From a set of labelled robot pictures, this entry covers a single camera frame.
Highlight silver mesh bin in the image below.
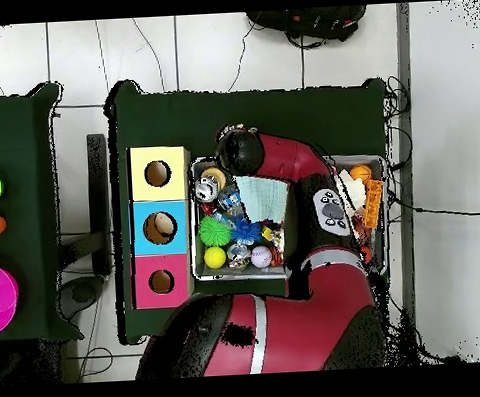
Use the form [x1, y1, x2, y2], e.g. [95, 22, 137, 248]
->
[185, 146, 392, 287]

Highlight wooden three-hole box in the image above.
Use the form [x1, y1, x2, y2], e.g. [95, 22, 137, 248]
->
[123, 143, 200, 312]

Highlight mint green muslin cloth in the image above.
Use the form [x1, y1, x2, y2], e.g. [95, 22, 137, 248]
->
[233, 173, 293, 225]

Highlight blue spiky ball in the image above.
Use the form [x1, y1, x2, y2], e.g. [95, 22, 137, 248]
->
[229, 214, 264, 247]

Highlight crushed drink can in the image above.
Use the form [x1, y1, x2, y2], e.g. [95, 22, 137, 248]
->
[193, 174, 221, 204]

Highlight green spiky ball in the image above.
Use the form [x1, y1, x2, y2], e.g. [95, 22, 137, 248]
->
[196, 213, 234, 249]

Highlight white baseball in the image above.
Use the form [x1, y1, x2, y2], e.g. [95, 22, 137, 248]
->
[250, 245, 275, 270]

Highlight yellow ball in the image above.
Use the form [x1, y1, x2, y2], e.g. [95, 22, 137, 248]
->
[202, 245, 229, 270]

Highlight dark green table cloth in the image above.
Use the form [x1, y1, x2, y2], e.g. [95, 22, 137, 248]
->
[102, 65, 401, 347]

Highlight orange toy basketball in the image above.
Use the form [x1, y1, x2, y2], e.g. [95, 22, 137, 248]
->
[348, 163, 374, 185]

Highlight orange plastic grid tray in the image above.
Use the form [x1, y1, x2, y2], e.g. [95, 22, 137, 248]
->
[357, 178, 387, 229]

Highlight green-clothed side table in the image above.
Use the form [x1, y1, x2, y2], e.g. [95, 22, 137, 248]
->
[0, 79, 85, 346]

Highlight magenta plastic bowl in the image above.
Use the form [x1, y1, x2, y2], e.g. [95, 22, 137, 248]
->
[0, 259, 23, 337]

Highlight black power cable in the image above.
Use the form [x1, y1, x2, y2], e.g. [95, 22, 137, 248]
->
[387, 185, 480, 223]

